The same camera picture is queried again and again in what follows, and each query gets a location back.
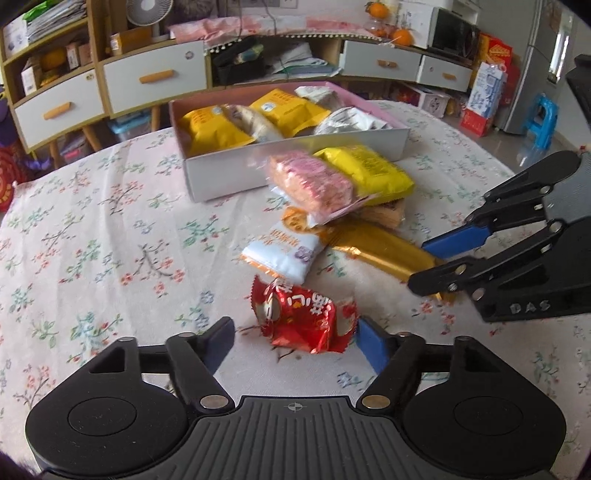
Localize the red snack packet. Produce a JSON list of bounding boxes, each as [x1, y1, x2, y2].
[[250, 276, 359, 354]]

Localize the beige cracker packet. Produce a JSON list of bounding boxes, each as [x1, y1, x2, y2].
[[362, 198, 408, 230], [226, 105, 283, 145]]

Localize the orange cardboard box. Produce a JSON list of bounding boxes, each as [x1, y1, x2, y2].
[[109, 26, 154, 57]]

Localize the red gift bag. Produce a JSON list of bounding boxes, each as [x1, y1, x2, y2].
[[0, 148, 29, 213]]

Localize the pink cardboard box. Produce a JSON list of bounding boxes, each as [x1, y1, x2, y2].
[[168, 82, 411, 203]]

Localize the wooden shelf cabinet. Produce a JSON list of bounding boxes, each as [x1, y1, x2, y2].
[[0, 0, 209, 155]]

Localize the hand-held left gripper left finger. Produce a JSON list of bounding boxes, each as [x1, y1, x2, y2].
[[76, 318, 236, 412]]

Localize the red gift box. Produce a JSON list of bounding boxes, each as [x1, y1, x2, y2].
[[477, 31, 514, 71]]

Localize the white drawer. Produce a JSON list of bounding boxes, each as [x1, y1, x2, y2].
[[102, 41, 208, 115], [342, 40, 423, 84], [418, 54, 474, 93], [13, 70, 106, 149]]

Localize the pink cloth runner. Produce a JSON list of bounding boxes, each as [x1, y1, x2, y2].
[[167, 14, 393, 47]]

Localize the silver refrigerator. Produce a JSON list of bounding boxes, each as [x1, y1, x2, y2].
[[502, 0, 577, 136]]

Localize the white orange snack packet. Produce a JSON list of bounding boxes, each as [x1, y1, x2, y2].
[[242, 208, 327, 285]]

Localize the pink puffed rice packet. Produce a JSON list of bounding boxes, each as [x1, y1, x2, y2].
[[267, 151, 385, 227]]

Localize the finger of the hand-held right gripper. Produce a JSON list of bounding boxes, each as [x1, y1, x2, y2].
[[421, 150, 583, 260], [407, 220, 565, 301]]

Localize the blue plastic stool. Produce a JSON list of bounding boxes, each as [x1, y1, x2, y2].
[[525, 93, 560, 150]]

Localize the loose paper pile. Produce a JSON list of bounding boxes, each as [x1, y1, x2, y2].
[[270, 42, 341, 78]]

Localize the white red toy box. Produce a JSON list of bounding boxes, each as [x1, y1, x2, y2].
[[405, 84, 452, 117]]

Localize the wooden low cabinet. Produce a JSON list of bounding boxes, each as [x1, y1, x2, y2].
[[205, 32, 475, 95]]

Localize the white printed snack packet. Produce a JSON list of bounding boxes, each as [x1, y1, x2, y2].
[[314, 107, 393, 136]]

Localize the white desk fan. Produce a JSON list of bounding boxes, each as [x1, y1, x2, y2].
[[126, 0, 163, 40]]

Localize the blue lid plastic bin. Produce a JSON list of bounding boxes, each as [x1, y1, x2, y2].
[[107, 113, 154, 145]]

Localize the blue white carton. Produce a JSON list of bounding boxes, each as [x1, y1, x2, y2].
[[459, 61, 505, 138]]

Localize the white microwave oven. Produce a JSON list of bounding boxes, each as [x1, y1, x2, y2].
[[426, 7, 482, 57]]

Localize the black storage box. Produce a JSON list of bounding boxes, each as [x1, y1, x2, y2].
[[211, 42, 269, 87]]

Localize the floral tablecloth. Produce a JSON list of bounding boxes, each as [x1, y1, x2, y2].
[[0, 99, 591, 462]]

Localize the gold bar snack packet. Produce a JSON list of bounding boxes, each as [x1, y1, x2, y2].
[[323, 219, 458, 306]]

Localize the small white box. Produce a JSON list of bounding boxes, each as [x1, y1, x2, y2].
[[21, 62, 40, 95]]

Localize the yellow black-text snack packet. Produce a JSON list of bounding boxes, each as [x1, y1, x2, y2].
[[314, 145, 415, 207]]

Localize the large orange-yellow snack packet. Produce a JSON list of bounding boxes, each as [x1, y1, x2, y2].
[[179, 105, 256, 157]]

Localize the stacked paper folders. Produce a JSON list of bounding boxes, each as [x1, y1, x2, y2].
[[25, 0, 89, 43]]

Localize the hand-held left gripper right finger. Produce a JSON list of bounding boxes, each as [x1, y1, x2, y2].
[[356, 316, 518, 412]]

